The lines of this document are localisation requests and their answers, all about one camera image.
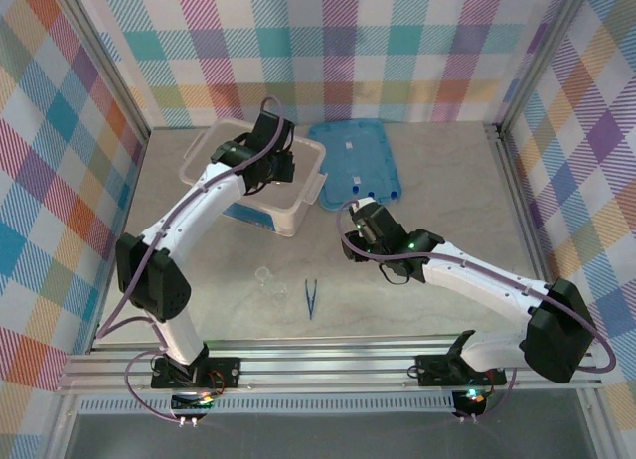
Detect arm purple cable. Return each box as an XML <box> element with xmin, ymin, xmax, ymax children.
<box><xmin>95</xmin><ymin>96</ymin><xmax>294</xmax><ymax>423</ymax></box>
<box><xmin>337</xmin><ymin>198</ymin><xmax>617</xmax><ymax>423</ymax></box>

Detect left controller board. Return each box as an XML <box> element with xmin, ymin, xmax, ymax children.
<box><xmin>170</xmin><ymin>389</ymin><xmax>218</xmax><ymax>413</ymax></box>

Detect aluminium frame post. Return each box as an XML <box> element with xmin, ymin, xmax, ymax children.
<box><xmin>47</xmin><ymin>0</ymin><xmax>153</xmax><ymax>142</ymax></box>
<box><xmin>494</xmin><ymin>0</ymin><xmax>592</xmax><ymax>132</ymax></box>

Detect white slotted cable duct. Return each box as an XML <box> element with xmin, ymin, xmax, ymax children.
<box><xmin>78</xmin><ymin>395</ymin><xmax>457</xmax><ymax>416</ymax></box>

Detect blue plastic tweezers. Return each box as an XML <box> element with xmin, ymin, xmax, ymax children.
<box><xmin>302</xmin><ymin>278</ymin><xmax>320</xmax><ymax>322</ymax></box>

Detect controller board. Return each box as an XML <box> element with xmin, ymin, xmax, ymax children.
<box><xmin>452</xmin><ymin>387</ymin><xmax>491</xmax><ymax>415</ymax></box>
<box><xmin>170</xmin><ymin>389</ymin><xmax>218</xmax><ymax>413</ymax></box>

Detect clear plastic storage bin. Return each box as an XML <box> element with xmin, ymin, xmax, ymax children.
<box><xmin>178</xmin><ymin>118</ymin><xmax>329</xmax><ymax>239</ymax></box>

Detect left aluminium frame post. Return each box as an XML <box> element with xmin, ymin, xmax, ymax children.
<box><xmin>47</xmin><ymin>0</ymin><xmax>153</xmax><ymax>142</ymax></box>

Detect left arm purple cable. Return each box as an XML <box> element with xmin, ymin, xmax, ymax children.
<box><xmin>95</xmin><ymin>96</ymin><xmax>294</xmax><ymax>423</ymax></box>

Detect aluminium front rail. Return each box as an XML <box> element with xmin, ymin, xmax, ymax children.
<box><xmin>55</xmin><ymin>335</ymin><xmax>605</xmax><ymax>396</ymax></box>

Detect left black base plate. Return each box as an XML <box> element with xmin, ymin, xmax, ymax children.
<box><xmin>150</xmin><ymin>356</ymin><xmax>243</xmax><ymax>389</ymax></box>

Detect right controller board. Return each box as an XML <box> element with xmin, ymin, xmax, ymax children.
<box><xmin>452</xmin><ymin>387</ymin><xmax>491</xmax><ymax>415</ymax></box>

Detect right aluminium side rail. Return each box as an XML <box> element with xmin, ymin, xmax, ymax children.
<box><xmin>484</xmin><ymin>123</ymin><xmax>605</xmax><ymax>354</ymax></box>

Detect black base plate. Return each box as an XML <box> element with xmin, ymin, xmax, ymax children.
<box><xmin>413</xmin><ymin>353</ymin><xmax>507</xmax><ymax>386</ymax></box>
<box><xmin>150</xmin><ymin>356</ymin><xmax>243</xmax><ymax>389</ymax></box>

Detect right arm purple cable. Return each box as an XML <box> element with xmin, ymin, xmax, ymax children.
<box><xmin>337</xmin><ymin>198</ymin><xmax>617</xmax><ymax>423</ymax></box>

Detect aluminium side rail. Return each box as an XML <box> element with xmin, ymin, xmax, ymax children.
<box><xmin>484</xmin><ymin>123</ymin><xmax>605</xmax><ymax>354</ymax></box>
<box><xmin>90</xmin><ymin>129</ymin><xmax>152</xmax><ymax>354</ymax></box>

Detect blue plastic lid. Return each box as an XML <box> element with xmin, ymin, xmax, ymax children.
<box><xmin>307</xmin><ymin>119</ymin><xmax>403</xmax><ymax>213</ymax></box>

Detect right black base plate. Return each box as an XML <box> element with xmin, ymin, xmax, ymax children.
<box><xmin>413</xmin><ymin>353</ymin><xmax>507</xmax><ymax>386</ymax></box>

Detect left aluminium side rail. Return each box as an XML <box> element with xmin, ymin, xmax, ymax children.
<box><xmin>90</xmin><ymin>129</ymin><xmax>152</xmax><ymax>354</ymax></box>

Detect right aluminium frame post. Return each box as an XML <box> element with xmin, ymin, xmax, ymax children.
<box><xmin>494</xmin><ymin>0</ymin><xmax>592</xmax><ymax>132</ymax></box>

